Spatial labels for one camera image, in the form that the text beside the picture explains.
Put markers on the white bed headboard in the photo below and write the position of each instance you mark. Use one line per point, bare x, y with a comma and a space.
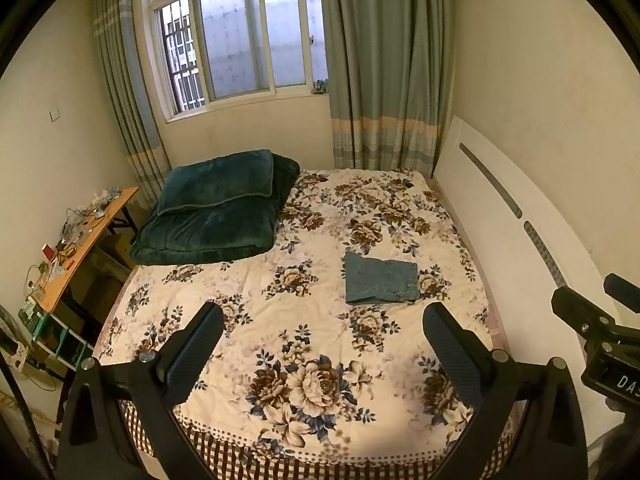
505, 240

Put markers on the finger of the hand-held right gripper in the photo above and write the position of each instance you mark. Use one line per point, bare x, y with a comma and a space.
575, 307
625, 291

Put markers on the blue denim pants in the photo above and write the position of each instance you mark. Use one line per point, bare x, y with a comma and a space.
380, 277

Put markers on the narrow green striped curtain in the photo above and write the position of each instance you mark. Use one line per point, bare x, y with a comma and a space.
130, 100

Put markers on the wide green striped curtain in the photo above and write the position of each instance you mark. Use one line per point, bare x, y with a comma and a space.
385, 70

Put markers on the white wall switch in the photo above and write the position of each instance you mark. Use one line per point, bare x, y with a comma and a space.
55, 114

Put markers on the wooden desk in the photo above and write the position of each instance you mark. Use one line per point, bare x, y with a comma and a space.
75, 260

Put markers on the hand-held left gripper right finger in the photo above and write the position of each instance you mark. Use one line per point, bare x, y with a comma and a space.
452, 360

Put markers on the dark green pillow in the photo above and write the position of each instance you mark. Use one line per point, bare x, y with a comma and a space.
220, 180

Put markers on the floral bed sheet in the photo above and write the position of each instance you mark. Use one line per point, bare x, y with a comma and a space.
300, 310

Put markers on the cardboard box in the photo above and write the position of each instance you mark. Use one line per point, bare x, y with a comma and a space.
116, 255

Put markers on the white framed window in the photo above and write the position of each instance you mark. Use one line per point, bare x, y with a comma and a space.
235, 40

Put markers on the small red box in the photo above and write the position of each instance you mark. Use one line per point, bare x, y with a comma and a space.
48, 252

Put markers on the dark green folded blanket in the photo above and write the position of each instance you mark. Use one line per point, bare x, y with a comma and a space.
210, 235

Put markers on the green and white rack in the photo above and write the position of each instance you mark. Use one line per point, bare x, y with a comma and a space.
55, 337

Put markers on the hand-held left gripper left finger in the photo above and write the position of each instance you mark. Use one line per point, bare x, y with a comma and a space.
192, 360

